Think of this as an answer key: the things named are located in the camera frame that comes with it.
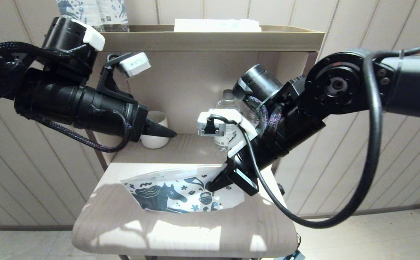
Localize beige wooden shelf cabinet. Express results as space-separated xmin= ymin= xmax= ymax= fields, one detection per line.
xmin=45 ymin=25 xmax=325 ymax=260

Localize braided arm cable sleeve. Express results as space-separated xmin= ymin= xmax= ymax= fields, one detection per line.
xmin=0 ymin=42 xmax=133 ymax=153
xmin=248 ymin=96 xmax=283 ymax=136

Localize braided right arm cable sleeve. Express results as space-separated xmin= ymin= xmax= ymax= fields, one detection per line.
xmin=248 ymin=96 xmax=283 ymax=136

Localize black right camera cable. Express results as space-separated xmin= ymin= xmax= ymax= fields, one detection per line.
xmin=208 ymin=40 xmax=420 ymax=229

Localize clear water bottle black cap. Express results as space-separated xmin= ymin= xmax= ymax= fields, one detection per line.
xmin=240 ymin=103 xmax=264 ymax=127
xmin=214 ymin=90 xmax=240 ymax=152

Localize braided left arm cable sleeve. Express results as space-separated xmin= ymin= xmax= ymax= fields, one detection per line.
xmin=0 ymin=42 xmax=133 ymax=153

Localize white ribbed mug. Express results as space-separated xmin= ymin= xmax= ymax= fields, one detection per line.
xmin=140 ymin=110 xmax=170 ymax=150

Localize patterned bags on top shelf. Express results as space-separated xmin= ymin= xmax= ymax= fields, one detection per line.
xmin=57 ymin=0 xmax=104 ymax=27

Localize black left camera cable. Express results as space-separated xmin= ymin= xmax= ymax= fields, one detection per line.
xmin=106 ymin=53 xmax=122 ymax=69

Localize flat white blue packet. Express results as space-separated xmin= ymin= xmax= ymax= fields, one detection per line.
xmin=174 ymin=19 xmax=262 ymax=33

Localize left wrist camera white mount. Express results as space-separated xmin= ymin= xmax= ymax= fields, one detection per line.
xmin=97 ymin=52 xmax=152 ymax=106

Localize white blue horse print bag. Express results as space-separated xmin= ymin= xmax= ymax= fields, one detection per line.
xmin=121 ymin=163 xmax=246 ymax=214

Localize black camera cable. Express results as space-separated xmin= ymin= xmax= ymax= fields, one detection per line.
xmin=208 ymin=40 xmax=420 ymax=229
xmin=106 ymin=53 xmax=122 ymax=69

